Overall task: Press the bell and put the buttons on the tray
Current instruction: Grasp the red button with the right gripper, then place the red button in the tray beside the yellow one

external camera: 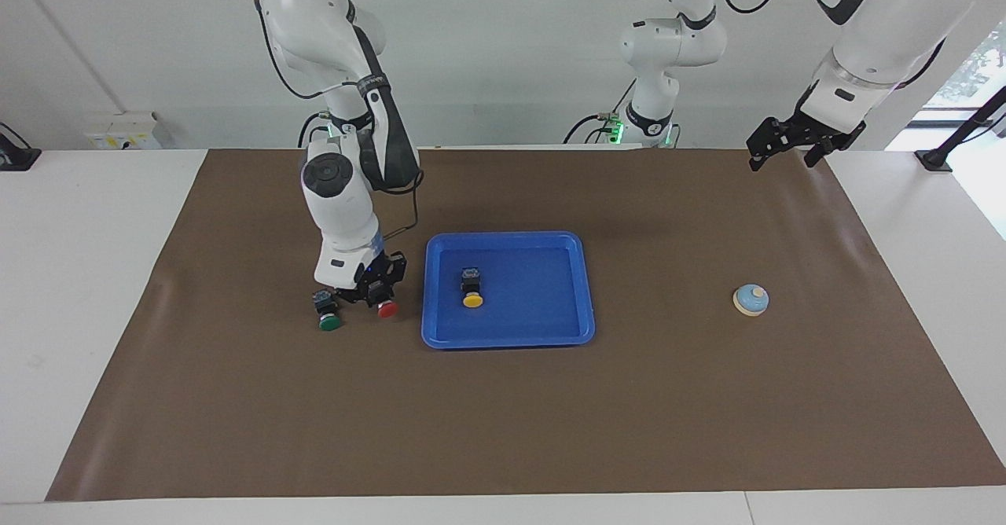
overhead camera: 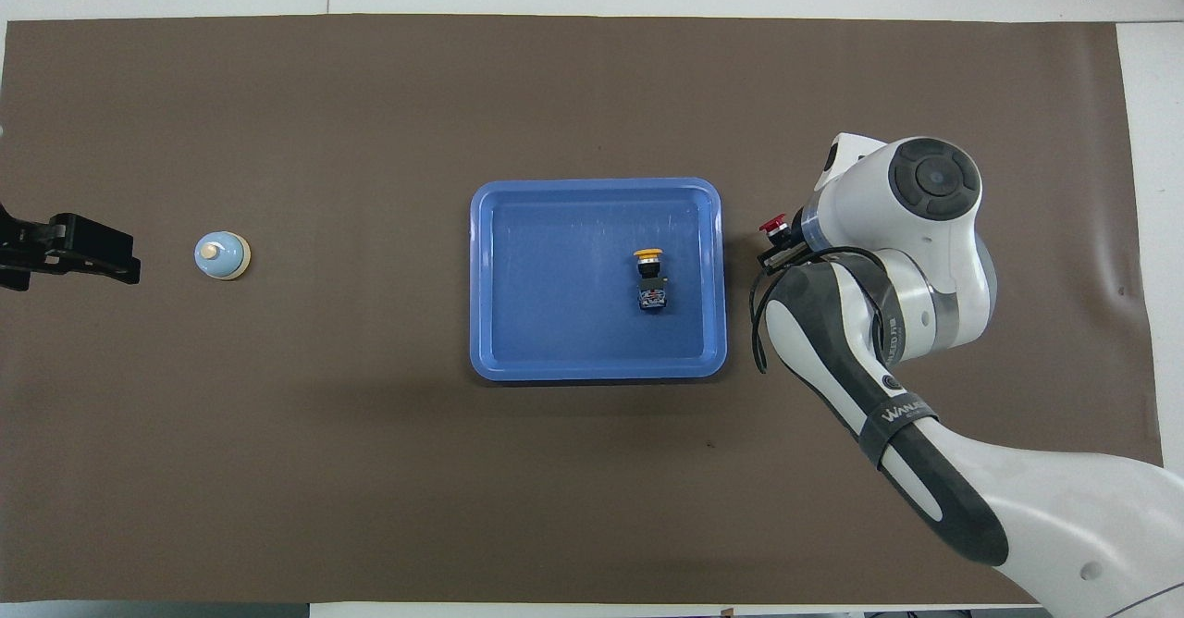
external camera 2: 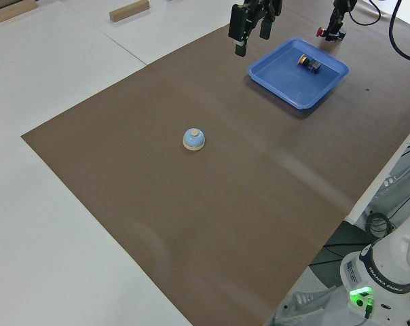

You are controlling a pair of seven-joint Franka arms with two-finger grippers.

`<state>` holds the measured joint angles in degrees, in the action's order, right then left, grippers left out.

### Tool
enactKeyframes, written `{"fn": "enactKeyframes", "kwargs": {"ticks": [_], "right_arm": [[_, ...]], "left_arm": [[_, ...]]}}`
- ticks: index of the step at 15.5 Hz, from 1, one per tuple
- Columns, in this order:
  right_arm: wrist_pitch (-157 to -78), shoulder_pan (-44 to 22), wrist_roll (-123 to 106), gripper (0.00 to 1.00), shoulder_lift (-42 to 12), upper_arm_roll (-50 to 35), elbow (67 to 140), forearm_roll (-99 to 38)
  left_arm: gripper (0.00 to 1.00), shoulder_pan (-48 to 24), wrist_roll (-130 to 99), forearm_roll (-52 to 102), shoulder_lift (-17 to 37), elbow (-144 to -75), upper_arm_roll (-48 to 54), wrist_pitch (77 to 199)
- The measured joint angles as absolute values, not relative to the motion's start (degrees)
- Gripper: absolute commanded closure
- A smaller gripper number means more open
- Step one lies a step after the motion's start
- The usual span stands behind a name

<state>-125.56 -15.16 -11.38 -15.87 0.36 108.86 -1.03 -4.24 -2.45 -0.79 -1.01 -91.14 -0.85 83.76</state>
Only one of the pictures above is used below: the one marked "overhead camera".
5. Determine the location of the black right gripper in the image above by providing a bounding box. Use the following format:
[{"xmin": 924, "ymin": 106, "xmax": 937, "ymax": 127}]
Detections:
[{"xmin": 760, "ymin": 218, "xmax": 808, "ymax": 276}]

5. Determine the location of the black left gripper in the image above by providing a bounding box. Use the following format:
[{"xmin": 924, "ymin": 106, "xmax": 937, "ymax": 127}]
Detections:
[{"xmin": 0, "ymin": 204, "xmax": 142, "ymax": 291}]

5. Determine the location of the light blue call bell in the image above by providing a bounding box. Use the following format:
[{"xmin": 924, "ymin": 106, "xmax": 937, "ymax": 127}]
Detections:
[{"xmin": 194, "ymin": 230, "xmax": 252, "ymax": 282}]

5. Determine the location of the yellow push button switch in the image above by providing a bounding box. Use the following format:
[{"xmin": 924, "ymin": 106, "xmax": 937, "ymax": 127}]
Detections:
[{"xmin": 633, "ymin": 247, "xmax": 673, "ymax": 314}]

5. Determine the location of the blue plastic tray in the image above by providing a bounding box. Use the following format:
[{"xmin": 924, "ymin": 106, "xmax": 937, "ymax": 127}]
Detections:
[{"xmin": 469, "ymin": 178, "xmax": 728, "ymax": 383}]

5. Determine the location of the brown table mat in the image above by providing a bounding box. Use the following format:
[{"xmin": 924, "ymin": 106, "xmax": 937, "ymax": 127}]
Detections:
[{"xmin": 0, "ymin": 13, "xmax": 1180, "ymax": 605}]

